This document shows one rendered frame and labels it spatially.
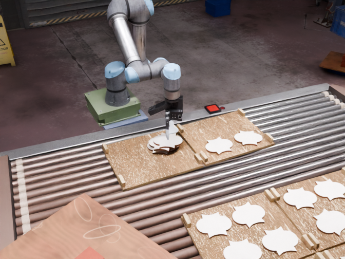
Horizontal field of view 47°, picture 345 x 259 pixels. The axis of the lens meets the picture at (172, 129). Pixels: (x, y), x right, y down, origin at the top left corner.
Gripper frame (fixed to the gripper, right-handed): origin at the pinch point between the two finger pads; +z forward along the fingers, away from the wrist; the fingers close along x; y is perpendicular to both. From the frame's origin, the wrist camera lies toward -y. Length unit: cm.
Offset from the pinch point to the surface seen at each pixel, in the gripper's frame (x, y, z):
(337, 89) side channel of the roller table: 66, 102, 10
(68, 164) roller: -13, -48, 13
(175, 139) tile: 1.2, 3.7, 5.4
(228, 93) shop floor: 224, 50, 105
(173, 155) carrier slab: -5.2, 3.0, 10.9
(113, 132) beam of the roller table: 15.4, -31.4, 13.0
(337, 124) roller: 32, 94, 13
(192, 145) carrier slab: 3.5, 12.6, 10.9
